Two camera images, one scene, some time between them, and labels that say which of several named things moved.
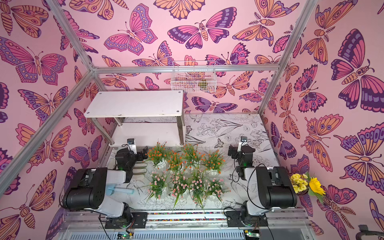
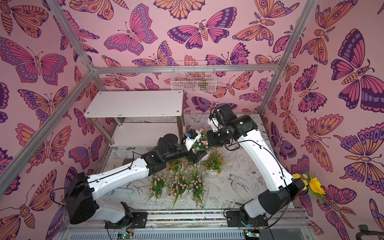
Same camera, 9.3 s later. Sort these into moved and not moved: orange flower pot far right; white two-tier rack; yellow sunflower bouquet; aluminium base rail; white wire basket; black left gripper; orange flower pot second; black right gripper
Moved: black left gripper; black right gripper
Not moved: white two-tier rack; aluminium base rail; orange flower pot far right; white wire basket; yellow sunflower bouquet; orange flower pot second
